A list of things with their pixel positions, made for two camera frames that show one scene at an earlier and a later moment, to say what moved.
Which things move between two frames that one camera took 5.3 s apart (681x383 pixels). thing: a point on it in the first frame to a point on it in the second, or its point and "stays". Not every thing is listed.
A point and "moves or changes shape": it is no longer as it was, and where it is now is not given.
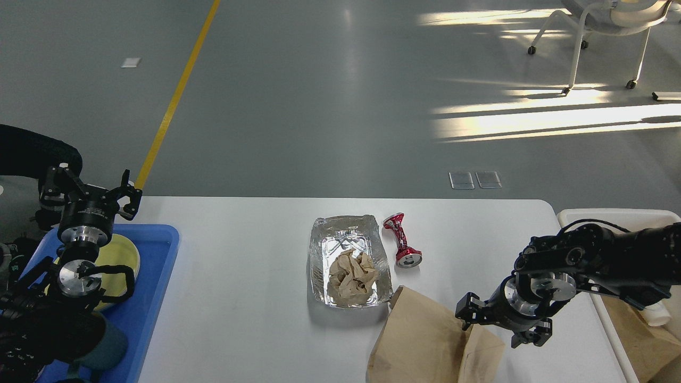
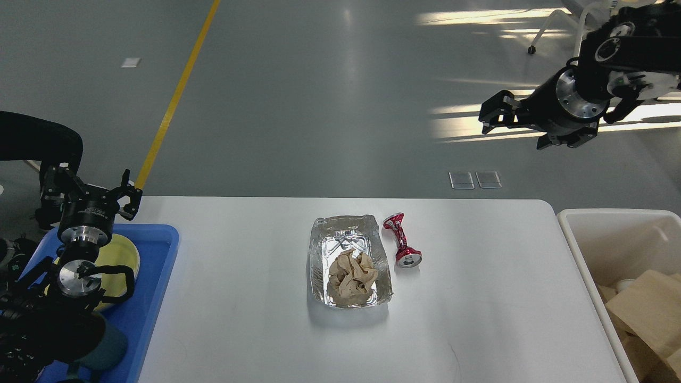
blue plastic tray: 155,246 stays
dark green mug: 110,352 to 73,372
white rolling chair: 615,18 stays
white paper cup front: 657,314 moves or changes shape
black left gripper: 86,222 stays
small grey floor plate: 462,182 stays
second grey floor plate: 489,180 stays
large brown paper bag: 425,342 to 646,316
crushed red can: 406,257 stays
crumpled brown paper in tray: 350,279 stays
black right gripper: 520,300 to 555,106
